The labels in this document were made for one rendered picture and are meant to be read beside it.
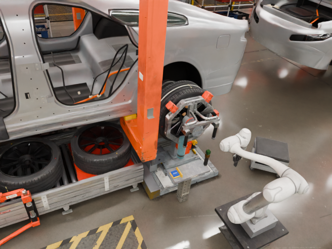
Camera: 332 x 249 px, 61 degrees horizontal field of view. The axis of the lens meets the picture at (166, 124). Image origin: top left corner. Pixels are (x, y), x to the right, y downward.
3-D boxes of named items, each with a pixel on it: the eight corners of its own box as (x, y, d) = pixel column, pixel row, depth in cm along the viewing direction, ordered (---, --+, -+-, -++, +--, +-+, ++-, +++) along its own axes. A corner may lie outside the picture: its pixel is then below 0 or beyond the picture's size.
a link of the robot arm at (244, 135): (242, 137, 250) (230, 142, 245) (247, 124, 239) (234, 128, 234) (251, 145, 243) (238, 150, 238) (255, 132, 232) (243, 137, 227)
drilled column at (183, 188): (183, 193, 325) (187, 168, 299) (187, 199, 318) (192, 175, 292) (176, 196, 321) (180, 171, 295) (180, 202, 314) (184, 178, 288)
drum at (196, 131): (192, 122, 303) (193, 112, 294) (202, 134, 289) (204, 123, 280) (181, 125, 298) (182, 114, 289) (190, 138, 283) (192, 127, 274)
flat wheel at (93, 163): (109, 129, 363) (109, 114, 349) (143, 157, 328) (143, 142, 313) (62, 151, 325) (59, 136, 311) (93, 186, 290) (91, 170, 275)
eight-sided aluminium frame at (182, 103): (204, 133, 323) (213, 92, 290) (208, 136, 319) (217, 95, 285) (162, 144, 302) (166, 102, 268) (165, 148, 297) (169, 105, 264)
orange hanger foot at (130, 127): (133, 121, 339) (133, 97, 318) (150, 148, 303) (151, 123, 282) (119, 124, 333) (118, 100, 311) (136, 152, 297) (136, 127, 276)
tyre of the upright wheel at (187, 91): (211, 93, 327) (174, 69, 282) (223, 103, 311) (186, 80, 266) (177, 136, 344) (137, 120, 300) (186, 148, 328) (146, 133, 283)
